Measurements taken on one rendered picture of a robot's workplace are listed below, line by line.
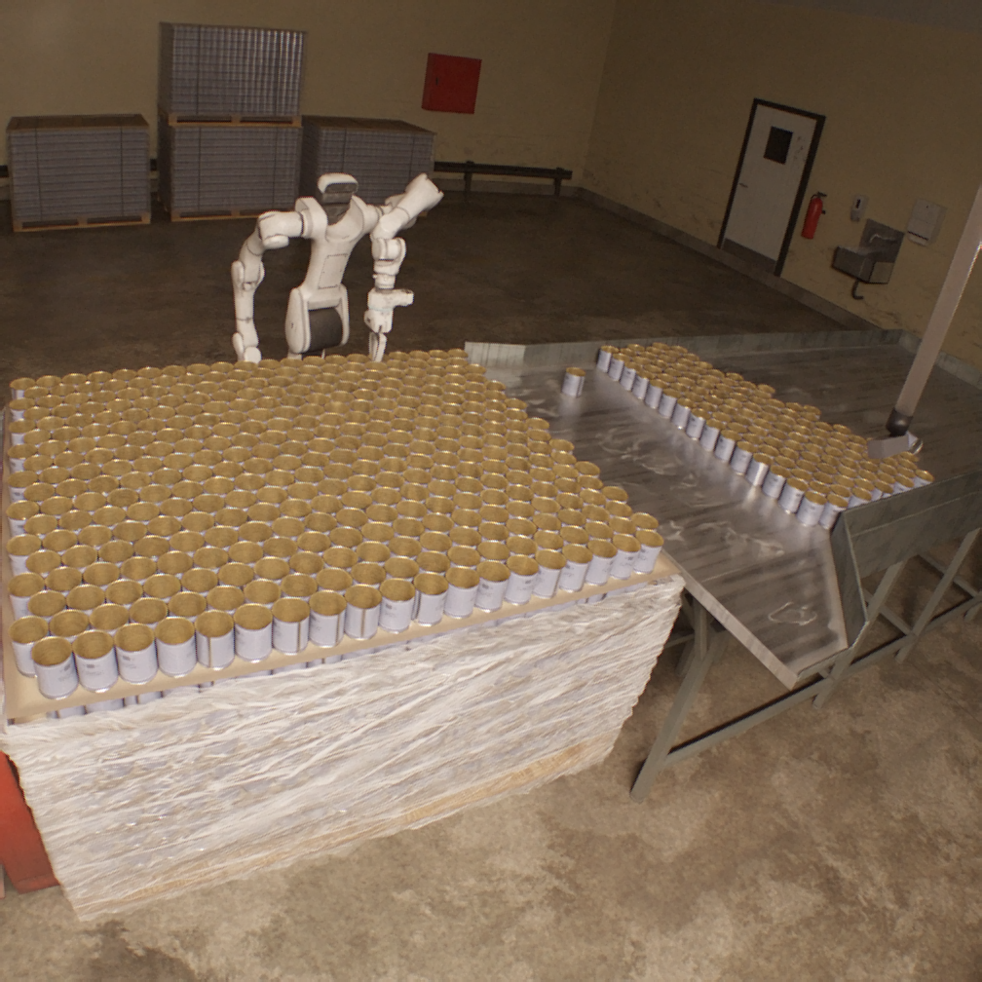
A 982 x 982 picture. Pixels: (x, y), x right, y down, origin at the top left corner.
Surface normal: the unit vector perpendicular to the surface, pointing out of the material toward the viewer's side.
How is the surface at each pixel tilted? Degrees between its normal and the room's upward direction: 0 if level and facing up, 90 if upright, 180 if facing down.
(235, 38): 91
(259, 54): 89
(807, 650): 0
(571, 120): 90
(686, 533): 0
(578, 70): 90
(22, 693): 2
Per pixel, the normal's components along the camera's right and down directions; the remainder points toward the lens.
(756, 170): -0.87, 0.14
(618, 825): 0.14, -0.84
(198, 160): 0.52, 0.49
